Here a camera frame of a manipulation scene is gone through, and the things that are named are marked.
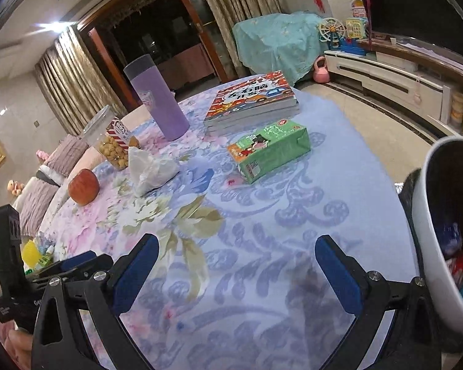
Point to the beige sofa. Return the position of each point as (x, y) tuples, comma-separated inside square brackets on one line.
[(94, 162)]

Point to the white TV cabinet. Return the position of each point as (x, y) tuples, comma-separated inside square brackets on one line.
[(386, 73)]

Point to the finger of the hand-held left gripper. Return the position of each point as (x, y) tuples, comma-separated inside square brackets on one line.
[(103, 264), (77, 261)]

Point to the yellow pink toy house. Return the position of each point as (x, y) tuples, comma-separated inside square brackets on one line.
[(355, 29)]

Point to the blue toy base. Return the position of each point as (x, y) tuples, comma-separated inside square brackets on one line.
[(351, 48)]

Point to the purple pillow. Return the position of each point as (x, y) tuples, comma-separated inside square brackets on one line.
[(65, 154), (34, 204)]

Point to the yellow stacked container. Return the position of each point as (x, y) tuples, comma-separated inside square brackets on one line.
[(458, 108)]

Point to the blue wrapper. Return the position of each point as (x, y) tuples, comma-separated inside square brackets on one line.
[(452, 235)]

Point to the ferris wheel toy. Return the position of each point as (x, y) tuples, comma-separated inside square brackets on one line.
[(332, 32)]

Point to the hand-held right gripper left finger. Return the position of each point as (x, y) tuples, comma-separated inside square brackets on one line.
[(135, 273)]

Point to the person's left hand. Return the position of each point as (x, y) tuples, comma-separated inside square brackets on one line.
[(19, 345)]

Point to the teal covered furniture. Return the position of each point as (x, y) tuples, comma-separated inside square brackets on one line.
[(277, 42)]

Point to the gold patterned curtain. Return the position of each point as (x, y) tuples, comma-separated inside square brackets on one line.
[(77, 84), (239, 15)]

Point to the clear snack jar striped label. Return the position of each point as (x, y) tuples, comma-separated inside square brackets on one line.
[(114, 146)]

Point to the black television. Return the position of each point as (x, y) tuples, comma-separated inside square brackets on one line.
[(409, 0)]

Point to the colourful children's book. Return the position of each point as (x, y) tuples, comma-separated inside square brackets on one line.
[(250, 92), (254, 125)]

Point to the wooden sliding glass door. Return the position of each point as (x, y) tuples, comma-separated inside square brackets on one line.
[(158, 27)]

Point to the pink kettlebell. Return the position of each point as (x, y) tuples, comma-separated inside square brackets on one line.
[(321, 73)]

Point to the small plush doll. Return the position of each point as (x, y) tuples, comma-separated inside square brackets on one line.
[(15, 187)]

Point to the pink hoop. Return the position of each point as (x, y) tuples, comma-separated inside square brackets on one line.
[(365, 4)]

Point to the purple bottle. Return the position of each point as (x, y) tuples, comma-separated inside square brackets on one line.
[(162, 104)]

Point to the white crumpled tissue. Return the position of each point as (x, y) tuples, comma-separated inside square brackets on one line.
[(150, 169)]

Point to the pink hanging cloth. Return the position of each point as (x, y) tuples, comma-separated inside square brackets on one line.
[(189, 61)]

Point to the orange-red apple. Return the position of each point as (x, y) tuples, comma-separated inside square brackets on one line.
[(83, 187)]

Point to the pink hanging tag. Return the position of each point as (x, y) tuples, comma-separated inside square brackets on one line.
[(416, 96)]

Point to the doll toy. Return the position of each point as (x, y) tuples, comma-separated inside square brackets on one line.
[(357, 6)]

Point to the yellow plastic toy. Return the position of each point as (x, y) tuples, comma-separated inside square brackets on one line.
[(30, 254)]

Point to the white trash bin black liner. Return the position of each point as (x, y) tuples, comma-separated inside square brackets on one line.
[(428, 200)]

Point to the green carton box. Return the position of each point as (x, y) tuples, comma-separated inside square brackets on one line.
[(274, 150)]

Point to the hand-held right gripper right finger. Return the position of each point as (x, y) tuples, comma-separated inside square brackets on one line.
[(339, 273)]

